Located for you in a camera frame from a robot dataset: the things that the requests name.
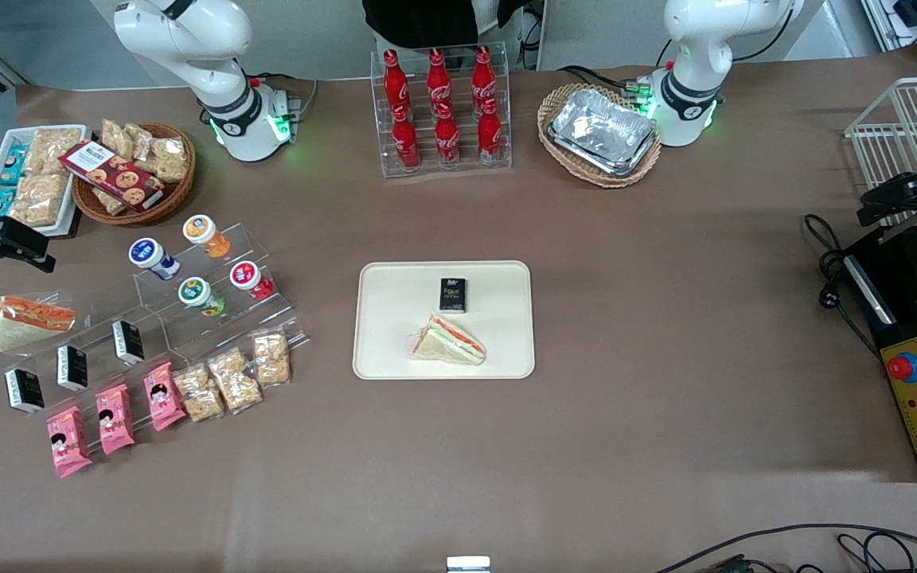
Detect green gum bottle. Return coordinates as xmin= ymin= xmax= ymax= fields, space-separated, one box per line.
xmin=178 ymin=276 xmax=227 ymax=318

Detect blue gum bottle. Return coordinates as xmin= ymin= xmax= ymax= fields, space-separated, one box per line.
xmin=128 ymin=237 xmax=181 ymax=282

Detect orange gum bottle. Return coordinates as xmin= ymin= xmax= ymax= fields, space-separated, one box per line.
xmin=182 ymin=214 xmax=232 ymax=259

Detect red gum bottle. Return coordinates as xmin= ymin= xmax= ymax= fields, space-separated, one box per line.
xmin=229 ymin=260 xmax=275 ymax=302

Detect cream plastic tray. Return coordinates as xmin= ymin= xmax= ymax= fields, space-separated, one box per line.
xmin=352 ymin=260 xmax=537 ymax=381

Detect clear bag rice crisps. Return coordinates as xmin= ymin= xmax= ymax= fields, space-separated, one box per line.
xmin=91 ymin=186 xmax=127 ymax=216
xmin=173 ymin=363 xmax=227 ymax=423
xmin=10 ymin=173 xmax=70 ymax=228
xmin=27 ymin=127 xmax=84 ymax=176
xmin=207 ymin=347 xmax=263 ymax=414
xmin=124 ymin=123 xmax=190 ymax=184
xmin=251 ymin=331 xmax=293 ymax=388
xmin=100 ymin=119 xmax=138 ymax=161

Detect wrapped triangle sandwich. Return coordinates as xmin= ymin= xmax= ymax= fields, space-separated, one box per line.
xmin=408 ymin=313 xmax=487 ymax=367
xmin=0 ymin=294 xmax=78 ymax=353

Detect black sealing machine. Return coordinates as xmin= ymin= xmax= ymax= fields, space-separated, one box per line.
xmin=839 ymin=221 xmax=917 ymax=485

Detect red cookie box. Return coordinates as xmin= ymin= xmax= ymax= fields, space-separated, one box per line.
xmin=58 ymin=140 xmax=166 ymax=211

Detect black tissue pack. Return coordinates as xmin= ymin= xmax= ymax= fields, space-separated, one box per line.
xmin=4 ymin=368 xmax=46 ymax=414
xmin=111 ymin=319 xmax=146 ymax=366
xmin=56 ymin=344 xmax=90 ymax=392
xmin=439 ymin=277 xmax=469 ymax=314

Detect clear acrylic tiered stand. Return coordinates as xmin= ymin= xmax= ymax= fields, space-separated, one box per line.
xmin=0 ymin=222 xmax=310 ymax=419

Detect round wicker basket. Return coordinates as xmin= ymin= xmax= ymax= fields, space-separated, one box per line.
xmin=72 ymin=121 xmax=197 ymax=228

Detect pink snack pack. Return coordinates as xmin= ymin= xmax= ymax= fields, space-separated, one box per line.
xmin=142 ymin=361 xmax=188 ymax=433
xmin=94 ymin=383 xmax=136 ymax=457
xmin=45 ymin=405 xmax=94 ymax=479

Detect oval wicker basket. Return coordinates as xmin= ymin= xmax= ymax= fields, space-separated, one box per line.
xmin=537 ymin=83 xmax=663 ymax=189

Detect stacked aluminium foil trays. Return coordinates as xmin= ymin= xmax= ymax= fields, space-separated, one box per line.
xmin=547 ymin=88 xmax=659 ymax=177

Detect red cola bottle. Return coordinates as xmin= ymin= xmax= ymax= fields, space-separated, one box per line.
xmin=383 ymin=49 xmax=412 ymax=120
xmin=471 ymin=45 xmax=498 ymax=115
xmin=392 ymin=106 xmax=421 ymax=171
xmin=478 ymin=99 xmax=503 ymax=165
xmin=435 ymin=104 xmax=461 ymax=169
xmin=426 ymin=48 xmax=452 ymax=119

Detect clear acrylic bottle rack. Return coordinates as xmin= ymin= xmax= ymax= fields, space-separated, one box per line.
xmin=370 ymin=43 xmax=513 ymax=178

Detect person in black clothes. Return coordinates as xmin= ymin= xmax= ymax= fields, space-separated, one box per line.
xmin=361 ymin=0 xmax=537 ymax=50

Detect white wire basket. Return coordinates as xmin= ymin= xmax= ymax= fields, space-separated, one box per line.
xmin=844 ymin=76 xmax=917 ymax=228

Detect black power cable with plug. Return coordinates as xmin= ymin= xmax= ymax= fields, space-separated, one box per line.
xmin=803 ymin=212 xmax=883 ymax=357

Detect metal frame equipment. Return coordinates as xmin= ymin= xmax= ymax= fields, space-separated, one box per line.
xmin=859 ymin=0 xmax=917 ymax=58

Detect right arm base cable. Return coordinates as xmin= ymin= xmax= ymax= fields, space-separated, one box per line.
xmin=248 ymin=72 xmax=321 ymax=122

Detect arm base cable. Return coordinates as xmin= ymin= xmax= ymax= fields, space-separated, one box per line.
xmin=248 ymin=72 xmax=321 ymax=122
xmin=557 ymin=64 xmax=660 ymax=106

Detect left arm base cable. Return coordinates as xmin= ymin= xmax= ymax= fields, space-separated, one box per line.
xmin=557 ymin=64 xmax=660 ymax=106

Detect black cables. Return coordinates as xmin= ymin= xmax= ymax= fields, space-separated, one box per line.
xmin=654 ymin=523 xmax=917 ymax=573

